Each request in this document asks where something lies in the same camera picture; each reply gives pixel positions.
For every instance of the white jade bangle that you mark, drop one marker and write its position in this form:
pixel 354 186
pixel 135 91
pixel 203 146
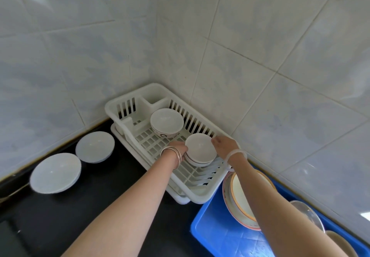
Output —
pixel 235 152

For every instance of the plain white bowl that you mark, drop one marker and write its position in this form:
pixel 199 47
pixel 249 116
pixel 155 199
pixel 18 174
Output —
pixel 199 164
pixel 55 173
pixel 201 148
pixel 94 146

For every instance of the tan bowl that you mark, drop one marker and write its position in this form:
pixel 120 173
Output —
pixel 341 245

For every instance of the large white bowl black print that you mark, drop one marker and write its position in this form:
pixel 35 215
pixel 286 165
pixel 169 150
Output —
pixel 167 120

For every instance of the person's right forearm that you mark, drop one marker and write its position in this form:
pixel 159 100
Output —
pixel 283 216

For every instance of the white plastic dish rack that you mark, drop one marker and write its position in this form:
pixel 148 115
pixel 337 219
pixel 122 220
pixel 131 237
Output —
pixel 130 94

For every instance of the person's right hand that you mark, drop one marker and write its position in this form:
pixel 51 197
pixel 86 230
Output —
pixel 227 146

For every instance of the person's left forearm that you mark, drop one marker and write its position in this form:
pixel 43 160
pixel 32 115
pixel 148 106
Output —
pixel 124 213

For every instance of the pink rimmed elephant plate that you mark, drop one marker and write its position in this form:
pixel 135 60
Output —
pixel 227 199

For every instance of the silver wrist bangles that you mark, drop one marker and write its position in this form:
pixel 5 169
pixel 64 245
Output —
pixel 170 148

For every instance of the person's left hand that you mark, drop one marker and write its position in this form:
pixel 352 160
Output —
pixel 179 148

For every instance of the orange rimmed cream bowl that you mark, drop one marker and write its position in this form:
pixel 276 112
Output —
pixel 242 199

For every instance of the white drip tray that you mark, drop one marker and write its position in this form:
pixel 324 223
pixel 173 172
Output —
pixel 182 200

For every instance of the stainless steel bowl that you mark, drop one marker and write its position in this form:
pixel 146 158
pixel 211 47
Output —
pixel 307 213

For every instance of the black countertop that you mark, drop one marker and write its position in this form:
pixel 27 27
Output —
pixel 101 207

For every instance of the blue plastic tray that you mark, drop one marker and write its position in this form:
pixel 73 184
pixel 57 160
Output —
pixel 225 236

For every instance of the dark green glass stove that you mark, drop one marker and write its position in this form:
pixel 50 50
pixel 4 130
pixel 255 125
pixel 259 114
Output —
pixel 8 245

